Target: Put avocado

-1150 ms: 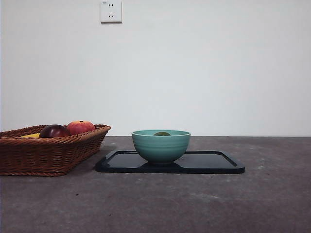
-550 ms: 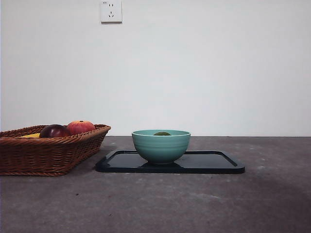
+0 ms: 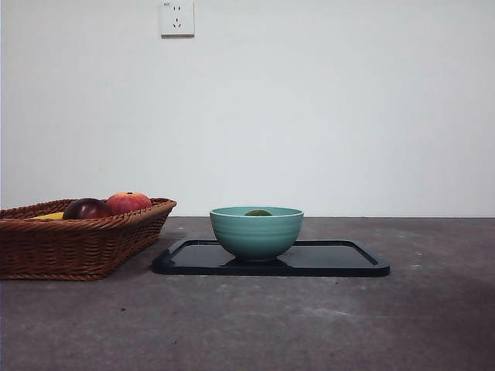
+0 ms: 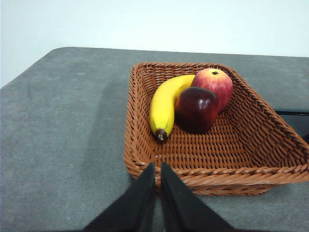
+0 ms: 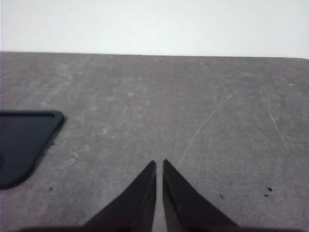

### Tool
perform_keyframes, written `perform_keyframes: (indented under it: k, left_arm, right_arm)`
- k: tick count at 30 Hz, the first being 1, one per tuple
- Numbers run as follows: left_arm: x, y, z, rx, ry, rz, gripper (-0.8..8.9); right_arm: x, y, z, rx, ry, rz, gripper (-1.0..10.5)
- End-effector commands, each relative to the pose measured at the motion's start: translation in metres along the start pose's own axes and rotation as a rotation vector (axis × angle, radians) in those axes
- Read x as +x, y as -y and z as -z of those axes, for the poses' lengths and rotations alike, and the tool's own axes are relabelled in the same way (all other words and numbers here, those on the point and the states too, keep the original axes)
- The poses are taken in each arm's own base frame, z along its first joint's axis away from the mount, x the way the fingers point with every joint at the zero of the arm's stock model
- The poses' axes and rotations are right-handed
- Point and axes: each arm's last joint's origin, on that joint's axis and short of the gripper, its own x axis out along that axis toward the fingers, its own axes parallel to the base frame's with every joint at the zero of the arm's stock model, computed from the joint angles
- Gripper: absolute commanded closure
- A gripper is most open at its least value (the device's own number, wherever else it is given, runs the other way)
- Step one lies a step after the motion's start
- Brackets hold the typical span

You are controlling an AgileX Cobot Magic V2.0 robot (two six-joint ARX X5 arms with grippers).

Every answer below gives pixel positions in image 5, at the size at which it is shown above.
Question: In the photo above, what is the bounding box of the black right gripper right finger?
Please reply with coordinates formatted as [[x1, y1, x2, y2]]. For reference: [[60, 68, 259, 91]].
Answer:
[[162, 159, 242, 232]]

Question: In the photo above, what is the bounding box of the black rectangular tray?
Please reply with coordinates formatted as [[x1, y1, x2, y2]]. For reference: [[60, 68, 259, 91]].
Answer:
[[0, 110, 66, 190]]

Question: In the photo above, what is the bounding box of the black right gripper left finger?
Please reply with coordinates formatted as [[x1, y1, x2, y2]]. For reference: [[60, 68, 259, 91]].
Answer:
[[79, 160, 157, 232]]

